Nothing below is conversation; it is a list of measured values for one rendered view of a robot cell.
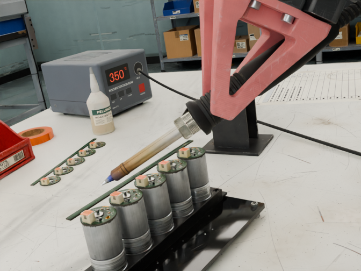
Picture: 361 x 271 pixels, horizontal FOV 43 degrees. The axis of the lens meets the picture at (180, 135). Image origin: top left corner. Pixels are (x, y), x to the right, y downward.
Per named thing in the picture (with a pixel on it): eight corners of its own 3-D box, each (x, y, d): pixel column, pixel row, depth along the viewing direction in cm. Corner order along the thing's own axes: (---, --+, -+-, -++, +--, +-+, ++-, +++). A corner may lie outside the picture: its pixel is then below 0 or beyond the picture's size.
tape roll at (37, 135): (9, 149, 68) (6, 141, 68) (22, 136, 74) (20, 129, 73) (48, 143, 68) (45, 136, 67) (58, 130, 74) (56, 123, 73)
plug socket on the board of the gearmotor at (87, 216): (99, 218, 30) (96, 209, 30) (89, 225, 30) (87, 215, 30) (90, 216, 31) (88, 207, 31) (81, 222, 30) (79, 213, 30)
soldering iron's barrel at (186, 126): (120, 190, 29) (203, 133, 29) (105, 172, 29) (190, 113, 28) (119, 181, 30) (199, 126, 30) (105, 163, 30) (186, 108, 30)
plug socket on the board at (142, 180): (151, 183, 35) (149, 175, 34) (144, 187, 34) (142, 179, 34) (143, 181, 35) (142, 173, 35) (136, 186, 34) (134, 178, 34)
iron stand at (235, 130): (241, 182, 54) (282, 119, 49) (182, 141, 56) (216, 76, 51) (257, 162, 59) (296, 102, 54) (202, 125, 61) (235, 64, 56)
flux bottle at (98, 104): (106, 135, 67) (92, 69, 64) (88, 135, 69) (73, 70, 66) (119, 128, 70) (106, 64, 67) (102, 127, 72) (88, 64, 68)
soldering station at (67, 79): (154, 101, 82) (145, 48, 79) (109, 121, 74) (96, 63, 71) (98, 97, 92) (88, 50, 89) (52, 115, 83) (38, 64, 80)
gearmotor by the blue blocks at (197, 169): (217, 200, 41) (210, 147, 39) (202, 213, 39) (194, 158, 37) (194, 195, 42) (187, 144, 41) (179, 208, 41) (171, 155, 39)
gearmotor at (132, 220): (160, 250, 35) (149, 190, 33) (139, 268, 33) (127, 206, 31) (136, 243, 36) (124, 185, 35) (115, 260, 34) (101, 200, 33)
